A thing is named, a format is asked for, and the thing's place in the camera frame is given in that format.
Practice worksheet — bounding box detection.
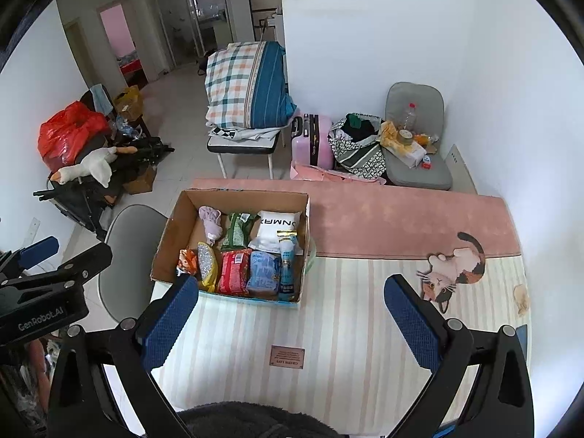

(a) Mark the yellow snack bag on chair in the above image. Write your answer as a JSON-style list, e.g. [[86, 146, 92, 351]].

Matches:
[[378, 119, 442, 170]]

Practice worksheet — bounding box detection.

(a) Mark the plaid blue folded quilt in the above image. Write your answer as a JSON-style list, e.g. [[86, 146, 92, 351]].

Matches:
[[205, 42, 296, 131]]

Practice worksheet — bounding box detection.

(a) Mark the orange panda snack bag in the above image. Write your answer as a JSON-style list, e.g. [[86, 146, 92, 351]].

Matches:
[[176, 248, 198, 277]]

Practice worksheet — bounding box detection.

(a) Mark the pink suitcase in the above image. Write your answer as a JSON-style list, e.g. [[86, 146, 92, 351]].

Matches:
[[291, 114, 334, 170]]

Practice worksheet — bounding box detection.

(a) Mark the grey round chair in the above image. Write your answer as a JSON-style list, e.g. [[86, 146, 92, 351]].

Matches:
[[97, 205, 167, 322]]

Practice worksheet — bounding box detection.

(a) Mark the white folding bed table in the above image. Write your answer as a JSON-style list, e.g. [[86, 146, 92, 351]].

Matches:
[[206, 124, 292, 180]]

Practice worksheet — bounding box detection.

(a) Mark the white goose plush toy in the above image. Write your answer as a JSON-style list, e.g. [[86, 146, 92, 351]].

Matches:
[[50, 146, 138, 188]]

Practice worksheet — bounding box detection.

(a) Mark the clear plastic bottle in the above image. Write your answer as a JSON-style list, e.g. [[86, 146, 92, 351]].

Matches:
[[402, 103, 417, 131]]

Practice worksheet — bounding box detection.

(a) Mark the slim blue snack packet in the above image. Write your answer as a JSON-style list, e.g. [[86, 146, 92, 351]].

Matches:
[[277, 230, 297, 301]]

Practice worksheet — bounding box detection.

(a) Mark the lilac cloth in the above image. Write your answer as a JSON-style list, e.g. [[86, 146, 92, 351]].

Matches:
[[198, 206, 223, 246]]

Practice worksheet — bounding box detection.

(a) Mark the red snack package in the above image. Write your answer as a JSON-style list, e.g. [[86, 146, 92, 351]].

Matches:
[[218, 249, 251, 296]]

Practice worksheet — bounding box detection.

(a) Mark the light blue tissue pack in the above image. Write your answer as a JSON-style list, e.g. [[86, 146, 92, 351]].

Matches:
[[246, 250, 281, 296]]

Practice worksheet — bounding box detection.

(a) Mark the white pouch black lettering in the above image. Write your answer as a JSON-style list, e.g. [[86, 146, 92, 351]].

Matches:
[[249, 211, 301, 254]]

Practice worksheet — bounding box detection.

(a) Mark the red plastic bag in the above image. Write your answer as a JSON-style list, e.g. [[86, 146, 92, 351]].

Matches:
[[38, 101, 111, 172]]

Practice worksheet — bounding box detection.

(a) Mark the brown cardboard box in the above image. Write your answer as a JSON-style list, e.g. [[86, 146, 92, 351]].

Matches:
[[150, 189, 311, 307]]

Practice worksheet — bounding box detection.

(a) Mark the pink striped cat rug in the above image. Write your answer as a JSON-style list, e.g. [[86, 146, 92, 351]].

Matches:
[[154, 179, 531, 435]]

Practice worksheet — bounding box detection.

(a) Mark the silver yellow scrubber sponge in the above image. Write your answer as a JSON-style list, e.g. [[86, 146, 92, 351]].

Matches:
[[197, 242, 219, 293]]

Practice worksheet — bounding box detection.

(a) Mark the black white patterned bag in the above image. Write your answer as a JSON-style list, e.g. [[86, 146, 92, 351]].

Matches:
[[328, 113, 386, 179]]

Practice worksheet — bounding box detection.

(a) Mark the grey chair with items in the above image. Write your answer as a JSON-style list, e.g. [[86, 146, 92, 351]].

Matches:
[[383, 82, 452, 191]]

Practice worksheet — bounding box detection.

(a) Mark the green snack bag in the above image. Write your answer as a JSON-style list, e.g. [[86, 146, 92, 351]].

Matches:
[[221, 212, 257, 252]]

